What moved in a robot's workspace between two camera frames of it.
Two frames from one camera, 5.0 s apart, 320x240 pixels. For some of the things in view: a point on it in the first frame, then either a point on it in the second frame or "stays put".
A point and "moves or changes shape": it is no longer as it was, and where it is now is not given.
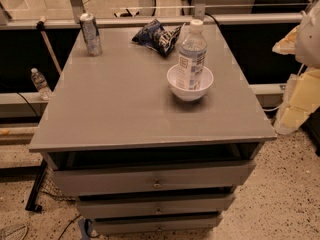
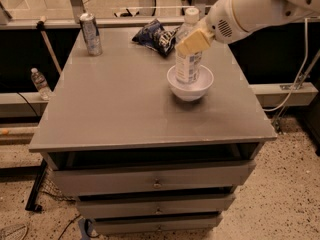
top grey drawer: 140,179 stays put
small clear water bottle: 40,83 stays put
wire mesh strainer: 13,232 stays put
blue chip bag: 154,35 stays put
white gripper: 309,39 to 222,21
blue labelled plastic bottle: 192,58 moves or changes shape
